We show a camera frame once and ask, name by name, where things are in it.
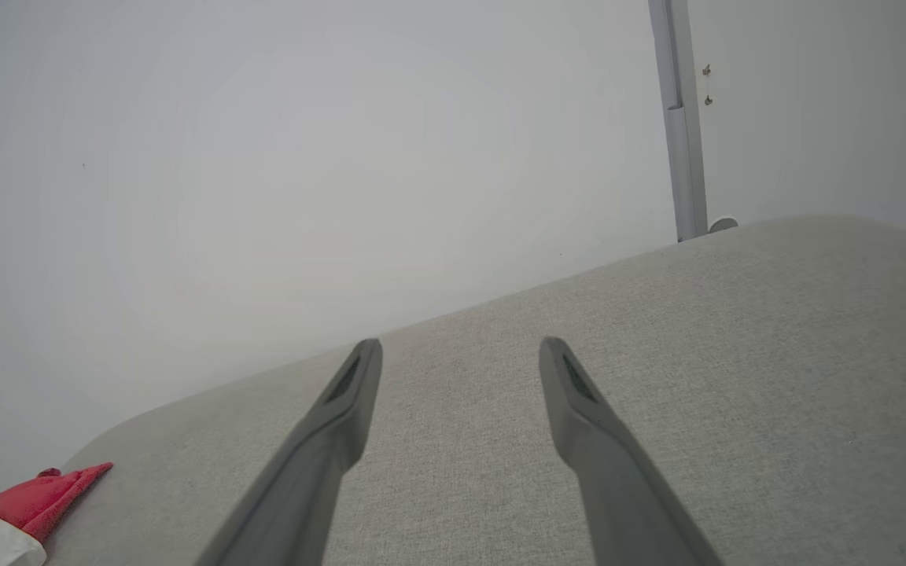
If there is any white and red cloth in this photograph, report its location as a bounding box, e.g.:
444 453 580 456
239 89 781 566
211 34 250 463
0 462 114 566

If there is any grey vertical wall conduit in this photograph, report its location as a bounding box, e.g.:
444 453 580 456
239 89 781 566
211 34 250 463
648 0 709 242

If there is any light grey fabric sofa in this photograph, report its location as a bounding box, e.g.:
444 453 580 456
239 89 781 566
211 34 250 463
44 215 906 566

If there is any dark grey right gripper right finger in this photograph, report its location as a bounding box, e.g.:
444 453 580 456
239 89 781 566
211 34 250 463
540 337 726 566

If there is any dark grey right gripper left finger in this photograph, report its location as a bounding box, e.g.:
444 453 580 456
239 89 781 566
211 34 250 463
196 339 384 566

